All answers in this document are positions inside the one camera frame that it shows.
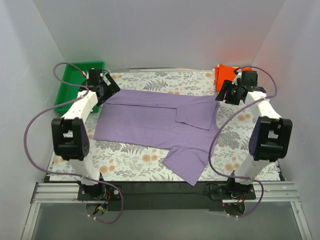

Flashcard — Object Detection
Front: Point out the purple t shirt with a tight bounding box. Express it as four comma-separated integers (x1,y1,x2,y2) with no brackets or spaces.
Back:
94,89,220,186

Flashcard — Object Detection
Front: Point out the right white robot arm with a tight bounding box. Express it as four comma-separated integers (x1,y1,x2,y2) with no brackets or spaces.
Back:
216,69,293,197

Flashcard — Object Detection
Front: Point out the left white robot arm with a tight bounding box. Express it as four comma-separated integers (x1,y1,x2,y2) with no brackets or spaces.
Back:
51,68,120,200

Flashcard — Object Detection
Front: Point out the folded orange t shirt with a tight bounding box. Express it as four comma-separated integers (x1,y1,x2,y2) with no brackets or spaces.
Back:
213,63,240,92

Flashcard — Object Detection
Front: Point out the green plastic tray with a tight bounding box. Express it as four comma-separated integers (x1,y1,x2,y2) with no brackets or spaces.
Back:
53,61,106,116

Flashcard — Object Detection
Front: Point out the floral patterned table mat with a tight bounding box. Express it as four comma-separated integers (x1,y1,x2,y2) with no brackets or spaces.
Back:
48,70,281,182

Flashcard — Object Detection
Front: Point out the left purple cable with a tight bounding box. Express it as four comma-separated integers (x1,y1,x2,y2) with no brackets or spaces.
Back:
23,62,125,224

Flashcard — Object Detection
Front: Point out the aluminium frame rail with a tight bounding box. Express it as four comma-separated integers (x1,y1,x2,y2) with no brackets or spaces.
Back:
22,181,313,240

